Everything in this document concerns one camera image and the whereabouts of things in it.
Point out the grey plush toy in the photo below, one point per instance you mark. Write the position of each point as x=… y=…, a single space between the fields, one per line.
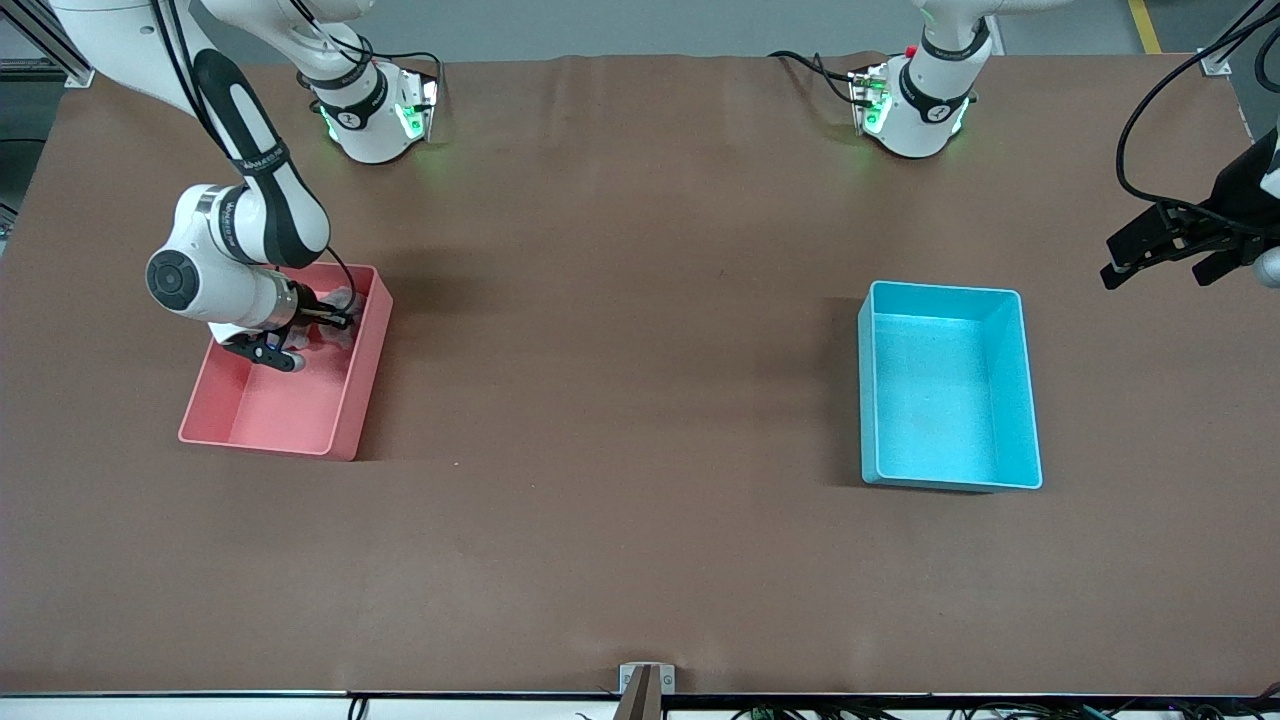
x=343 y=298
x=305 y=338

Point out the brown post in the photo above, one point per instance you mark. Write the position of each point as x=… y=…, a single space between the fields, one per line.
x=640 y=700

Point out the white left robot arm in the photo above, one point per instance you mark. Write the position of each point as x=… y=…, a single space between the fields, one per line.
x=920 y=120

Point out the brown table mat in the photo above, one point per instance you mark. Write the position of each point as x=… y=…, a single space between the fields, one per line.
x=700 y=560

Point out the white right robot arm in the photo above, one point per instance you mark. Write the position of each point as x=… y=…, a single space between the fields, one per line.
x=230 y=290

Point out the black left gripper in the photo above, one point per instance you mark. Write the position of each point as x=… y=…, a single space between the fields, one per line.
x=1234 y=196

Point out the pink plastic box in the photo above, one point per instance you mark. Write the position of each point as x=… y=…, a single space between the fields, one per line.
x=290 y=420

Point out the right arm base connector plate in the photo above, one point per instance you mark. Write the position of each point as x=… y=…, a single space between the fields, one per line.
x=418 y=105

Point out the aluminium frame profile with foot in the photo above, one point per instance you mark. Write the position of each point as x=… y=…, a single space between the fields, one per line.
x=78 y=74
x=1215 y=63

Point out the left arm base connector plate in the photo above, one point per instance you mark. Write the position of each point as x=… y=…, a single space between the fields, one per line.
x=868 y=100

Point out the blue plastic box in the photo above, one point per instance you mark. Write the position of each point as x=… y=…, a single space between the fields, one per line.
x=940 y=400

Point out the grey metal bracket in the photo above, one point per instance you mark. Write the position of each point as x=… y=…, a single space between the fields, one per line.
x=668 y=680

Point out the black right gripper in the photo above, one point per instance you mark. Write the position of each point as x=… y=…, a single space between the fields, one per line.
x=312 y=308

